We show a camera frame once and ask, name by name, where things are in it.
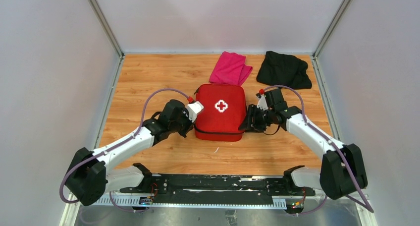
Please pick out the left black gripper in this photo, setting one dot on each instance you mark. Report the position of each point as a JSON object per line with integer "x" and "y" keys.
{"x": 190, "y": 124}

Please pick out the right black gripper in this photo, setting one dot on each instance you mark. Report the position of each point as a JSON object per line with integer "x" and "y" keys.
{"x": 247, "y": 124}

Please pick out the red black medicine kit case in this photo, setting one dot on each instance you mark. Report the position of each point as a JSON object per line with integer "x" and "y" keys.
{"x": 224, "y": 111}

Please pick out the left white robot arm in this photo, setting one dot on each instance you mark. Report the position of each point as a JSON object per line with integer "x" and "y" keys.
{"x": 92, "y": 174}

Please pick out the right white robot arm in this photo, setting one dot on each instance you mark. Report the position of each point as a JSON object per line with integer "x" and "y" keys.
{"x": 342, "y": 170}

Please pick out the pink folded cloth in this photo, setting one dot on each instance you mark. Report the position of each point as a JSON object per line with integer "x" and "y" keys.
{"x": 230, "y": 69}

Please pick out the black folded cloth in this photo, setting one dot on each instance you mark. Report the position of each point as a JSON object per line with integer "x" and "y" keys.
{"x": 286, "y": 70}

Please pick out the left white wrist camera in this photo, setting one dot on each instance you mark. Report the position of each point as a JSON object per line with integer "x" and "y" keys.
{"x": 194, "y": 108}

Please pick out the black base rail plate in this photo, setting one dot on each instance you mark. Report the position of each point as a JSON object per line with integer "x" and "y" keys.
{"x": 218, "y": 190}

